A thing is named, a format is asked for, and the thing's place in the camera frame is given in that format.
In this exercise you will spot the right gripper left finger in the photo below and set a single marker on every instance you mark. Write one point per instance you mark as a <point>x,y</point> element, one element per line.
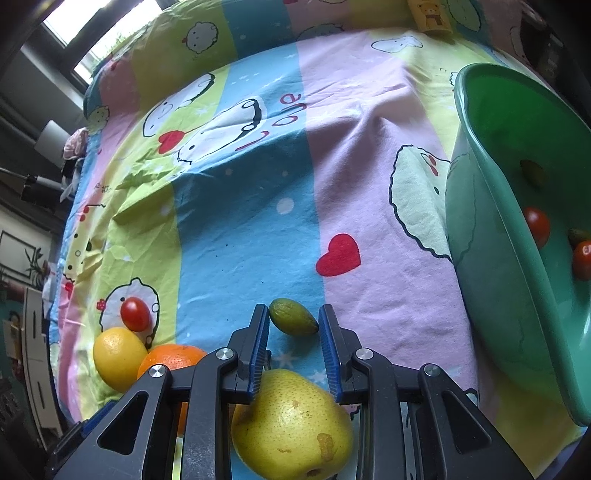
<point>135,437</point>

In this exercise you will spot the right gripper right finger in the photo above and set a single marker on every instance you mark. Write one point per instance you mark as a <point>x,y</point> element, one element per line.
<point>415,423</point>

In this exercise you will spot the small green olive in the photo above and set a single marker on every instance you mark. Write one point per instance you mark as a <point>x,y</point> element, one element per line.
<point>292,318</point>

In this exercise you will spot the yellow lemon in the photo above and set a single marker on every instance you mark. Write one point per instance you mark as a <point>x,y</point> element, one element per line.
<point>117,355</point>

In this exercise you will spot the red cherry tomato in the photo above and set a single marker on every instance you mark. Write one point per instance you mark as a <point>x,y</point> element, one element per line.
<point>539,225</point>

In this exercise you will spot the green plastic bowl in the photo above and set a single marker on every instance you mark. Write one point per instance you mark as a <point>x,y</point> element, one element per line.
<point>531,314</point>

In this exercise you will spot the green olive fruit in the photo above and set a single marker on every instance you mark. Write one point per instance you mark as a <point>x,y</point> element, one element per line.
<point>534,174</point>

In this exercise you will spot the orange fruit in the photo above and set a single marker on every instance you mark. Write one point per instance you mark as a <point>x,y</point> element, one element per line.
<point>173,356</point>

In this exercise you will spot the yellow pear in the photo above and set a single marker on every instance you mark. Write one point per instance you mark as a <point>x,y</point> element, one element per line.
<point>292,429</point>

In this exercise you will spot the colourful cartoon bed sheet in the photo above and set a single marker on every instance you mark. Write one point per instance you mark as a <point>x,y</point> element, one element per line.
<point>241,151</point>

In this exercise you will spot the pink crumpled cloth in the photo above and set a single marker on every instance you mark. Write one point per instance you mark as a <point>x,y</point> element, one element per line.
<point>75,146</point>

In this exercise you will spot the white lamp shade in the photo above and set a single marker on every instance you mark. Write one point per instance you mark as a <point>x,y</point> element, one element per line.
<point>51,142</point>

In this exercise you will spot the yellow bear bottle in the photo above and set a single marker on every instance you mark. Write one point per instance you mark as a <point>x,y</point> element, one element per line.
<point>430,17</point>

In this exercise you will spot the dark window frame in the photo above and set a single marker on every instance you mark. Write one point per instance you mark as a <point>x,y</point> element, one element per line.
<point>72,37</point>

